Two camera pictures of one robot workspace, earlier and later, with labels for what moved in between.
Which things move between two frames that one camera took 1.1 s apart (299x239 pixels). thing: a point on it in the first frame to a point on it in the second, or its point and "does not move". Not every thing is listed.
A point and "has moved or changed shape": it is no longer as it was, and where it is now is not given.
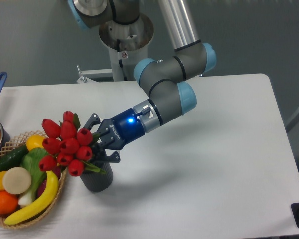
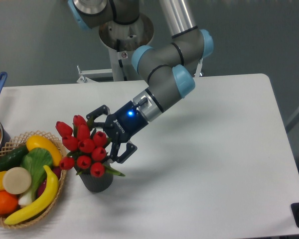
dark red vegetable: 42,187 does not move
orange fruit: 4,203 does not move
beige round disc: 17,180 does not move
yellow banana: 49,195 does not move
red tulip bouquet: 70,147 has moved or changed shape
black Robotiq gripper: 115,132 to 121,126
